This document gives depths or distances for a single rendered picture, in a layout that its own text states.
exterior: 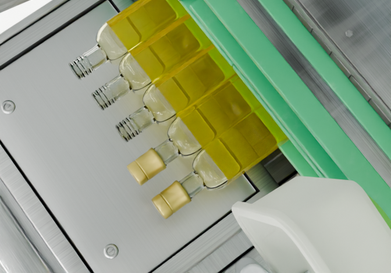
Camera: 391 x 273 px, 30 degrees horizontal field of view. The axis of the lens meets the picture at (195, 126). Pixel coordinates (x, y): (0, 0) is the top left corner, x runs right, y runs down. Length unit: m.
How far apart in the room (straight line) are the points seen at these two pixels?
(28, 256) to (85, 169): 0.16
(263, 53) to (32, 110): 0.43
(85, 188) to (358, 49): 0.48
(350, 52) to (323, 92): 0.06
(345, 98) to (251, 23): 0.15
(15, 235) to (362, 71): 0.57
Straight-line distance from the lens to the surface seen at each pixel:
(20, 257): 1.15
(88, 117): 1.17
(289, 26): 0.94
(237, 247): 1.15
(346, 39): 0.93
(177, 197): 0.99
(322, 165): 0.97
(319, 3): 0.94
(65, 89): 1.19
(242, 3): 0.95
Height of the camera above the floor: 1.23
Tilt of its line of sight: 10 degrees down
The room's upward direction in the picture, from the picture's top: 126 degrees counter-clockwise
